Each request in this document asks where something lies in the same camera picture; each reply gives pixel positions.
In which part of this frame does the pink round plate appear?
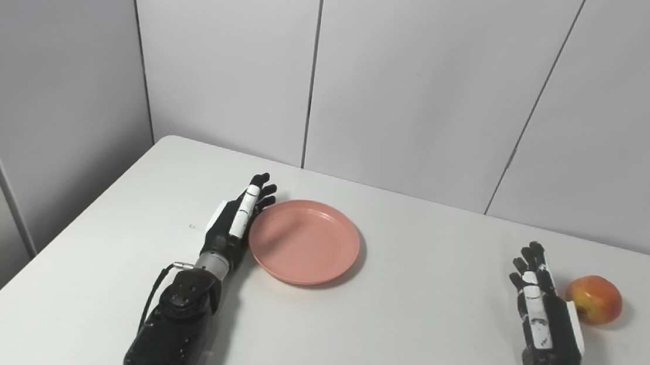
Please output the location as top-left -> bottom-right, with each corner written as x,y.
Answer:
244,195 -> 364,291

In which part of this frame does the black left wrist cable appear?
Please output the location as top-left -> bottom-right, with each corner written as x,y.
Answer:
137,258 -> 196,339

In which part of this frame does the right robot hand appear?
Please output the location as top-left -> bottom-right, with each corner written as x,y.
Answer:
501,239 -> 595,365

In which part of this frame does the red yellow apple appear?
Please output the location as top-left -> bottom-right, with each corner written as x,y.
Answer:
562,273 -> 625,328

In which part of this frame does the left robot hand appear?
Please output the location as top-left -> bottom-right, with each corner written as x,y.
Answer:
199,167 -> 279,270

